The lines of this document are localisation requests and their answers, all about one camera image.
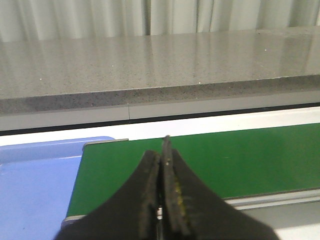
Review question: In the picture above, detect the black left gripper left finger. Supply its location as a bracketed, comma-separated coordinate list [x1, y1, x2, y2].
[56, 150, 161, 240]

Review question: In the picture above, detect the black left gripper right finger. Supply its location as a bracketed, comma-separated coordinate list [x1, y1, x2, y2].
[160, 136, 278, 240]

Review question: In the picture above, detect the green conveyor belt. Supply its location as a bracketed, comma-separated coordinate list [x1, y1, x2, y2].
[66, 123, 320, 217]

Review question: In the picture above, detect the blue plastic tray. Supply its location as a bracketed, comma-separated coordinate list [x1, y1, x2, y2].
[0, 136, 111, 240]

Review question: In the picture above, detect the grey speckled stone counter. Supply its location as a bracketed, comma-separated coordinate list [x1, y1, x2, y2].
[0, 26, 320, 115]

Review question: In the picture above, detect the white pleated curtain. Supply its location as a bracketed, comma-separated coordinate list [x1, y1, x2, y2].
[0, 0, 320, 42]

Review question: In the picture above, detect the grey conveyor rear rail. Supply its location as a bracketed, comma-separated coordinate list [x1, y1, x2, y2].
[0, 91, 320, 146]

